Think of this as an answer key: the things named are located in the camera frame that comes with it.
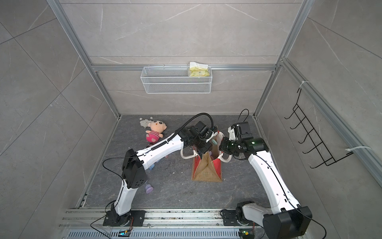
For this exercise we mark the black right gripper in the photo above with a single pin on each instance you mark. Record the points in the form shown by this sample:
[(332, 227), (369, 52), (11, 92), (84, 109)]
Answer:
[(224, 146)]

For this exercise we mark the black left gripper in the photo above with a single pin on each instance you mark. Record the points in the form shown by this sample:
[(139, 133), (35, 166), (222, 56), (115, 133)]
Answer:
[(207, 149)]

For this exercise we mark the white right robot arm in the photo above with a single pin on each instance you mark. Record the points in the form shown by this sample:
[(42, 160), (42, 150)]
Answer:
[(285, 218)]

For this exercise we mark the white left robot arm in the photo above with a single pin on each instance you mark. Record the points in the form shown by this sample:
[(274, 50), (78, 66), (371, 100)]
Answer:
[(136, 163)]

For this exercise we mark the purple hourglass left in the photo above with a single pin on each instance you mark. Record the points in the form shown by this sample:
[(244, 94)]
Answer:
[(148, 188)]

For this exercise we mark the pink plush doll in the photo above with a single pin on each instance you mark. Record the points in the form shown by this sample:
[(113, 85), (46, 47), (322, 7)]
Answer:
[(155, 132)]

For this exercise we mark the white fluffy plush toy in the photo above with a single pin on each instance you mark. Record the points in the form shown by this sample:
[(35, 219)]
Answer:
[(145, 122)]

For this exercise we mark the yellow wipes packet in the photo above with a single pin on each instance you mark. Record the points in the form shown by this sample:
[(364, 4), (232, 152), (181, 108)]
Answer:
[(198, 70)]

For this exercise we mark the white wire wall basket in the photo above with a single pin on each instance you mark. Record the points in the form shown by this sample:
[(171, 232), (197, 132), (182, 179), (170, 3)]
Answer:
[(175, 80)]

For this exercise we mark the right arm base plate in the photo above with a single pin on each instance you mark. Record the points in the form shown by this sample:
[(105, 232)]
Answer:
[(235, 218)]

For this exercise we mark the black wire hook rack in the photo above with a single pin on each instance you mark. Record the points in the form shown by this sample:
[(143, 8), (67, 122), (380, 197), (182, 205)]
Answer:
[(312, 135)]

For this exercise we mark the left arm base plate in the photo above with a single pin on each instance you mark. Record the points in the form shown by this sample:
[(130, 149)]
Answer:
[(135, 218)]

